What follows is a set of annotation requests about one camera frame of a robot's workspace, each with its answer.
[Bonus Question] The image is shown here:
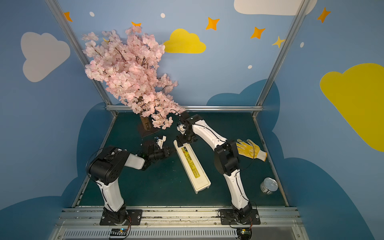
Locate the cream plastic wrap dispenser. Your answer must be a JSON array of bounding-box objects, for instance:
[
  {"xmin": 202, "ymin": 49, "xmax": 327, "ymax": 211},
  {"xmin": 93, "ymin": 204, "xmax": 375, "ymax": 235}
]
[{"xmin": 174, "ymin": 140, "xmax": 211, "ymax": 194}]

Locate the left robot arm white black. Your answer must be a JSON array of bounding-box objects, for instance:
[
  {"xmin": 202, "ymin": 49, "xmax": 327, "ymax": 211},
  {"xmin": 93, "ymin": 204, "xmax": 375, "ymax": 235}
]
[{"xmin": 86, "ymin": 141, "xmax": 176, "ymax": 227}]

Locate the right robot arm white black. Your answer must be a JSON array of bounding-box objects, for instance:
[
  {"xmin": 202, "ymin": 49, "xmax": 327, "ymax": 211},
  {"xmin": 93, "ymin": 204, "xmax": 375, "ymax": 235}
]
[{"xmin": 174, "ymin": 112, "xmax": 253, "ymax": 224}]

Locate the yellow white work glove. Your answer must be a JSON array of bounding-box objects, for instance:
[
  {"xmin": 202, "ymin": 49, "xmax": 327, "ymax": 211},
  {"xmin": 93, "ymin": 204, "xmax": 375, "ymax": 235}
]
[{"xmin": 236, "ymin": 139, "xmax": 268, "ymax": 162}]

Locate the small green circuit board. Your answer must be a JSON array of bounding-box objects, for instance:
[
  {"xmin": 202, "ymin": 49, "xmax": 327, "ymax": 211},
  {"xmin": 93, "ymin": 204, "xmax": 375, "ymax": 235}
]
[{"xmin": 109, "ymin": 228, "xmax": 129, "ymax": 240}]

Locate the silver tin can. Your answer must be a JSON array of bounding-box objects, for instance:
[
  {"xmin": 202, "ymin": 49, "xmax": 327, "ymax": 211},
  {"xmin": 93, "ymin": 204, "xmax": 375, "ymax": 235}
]
[{"xmin": 260, "ymin": 177, "xmax": 279, "ymax": 195}]

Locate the pink cherry blossom tree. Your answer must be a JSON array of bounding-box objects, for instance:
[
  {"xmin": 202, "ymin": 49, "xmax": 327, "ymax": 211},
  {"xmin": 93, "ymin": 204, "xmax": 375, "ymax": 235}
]
[{"xmin": 82, "ymin": 25, "xmax": 185, "ymax": 130}]

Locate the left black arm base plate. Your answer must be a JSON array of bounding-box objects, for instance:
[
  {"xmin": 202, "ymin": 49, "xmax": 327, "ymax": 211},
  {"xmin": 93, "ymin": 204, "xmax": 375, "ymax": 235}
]
[{"xmin": 100, "ymin": 208, "xmax": 143, "ymax": 226}]

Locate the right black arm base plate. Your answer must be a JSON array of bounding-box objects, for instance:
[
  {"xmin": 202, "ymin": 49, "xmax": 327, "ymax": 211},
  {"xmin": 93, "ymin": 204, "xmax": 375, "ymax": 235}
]
[{"xmin": 218, "ymin": 209, "xmax": 261, "ymax": 226}]

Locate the aluminium front rail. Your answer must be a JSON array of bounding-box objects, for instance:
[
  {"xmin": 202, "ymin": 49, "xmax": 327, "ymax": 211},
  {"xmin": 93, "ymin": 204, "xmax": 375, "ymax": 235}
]
[{"xmin": 49, "ymin": 206, "xmax": 309, "ymax": 240}]

